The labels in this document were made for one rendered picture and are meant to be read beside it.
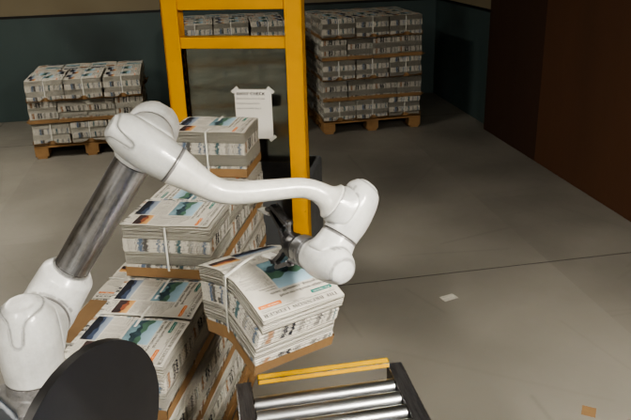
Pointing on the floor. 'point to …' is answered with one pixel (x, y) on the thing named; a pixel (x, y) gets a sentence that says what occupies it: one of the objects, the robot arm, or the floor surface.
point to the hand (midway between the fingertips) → (264, 230)
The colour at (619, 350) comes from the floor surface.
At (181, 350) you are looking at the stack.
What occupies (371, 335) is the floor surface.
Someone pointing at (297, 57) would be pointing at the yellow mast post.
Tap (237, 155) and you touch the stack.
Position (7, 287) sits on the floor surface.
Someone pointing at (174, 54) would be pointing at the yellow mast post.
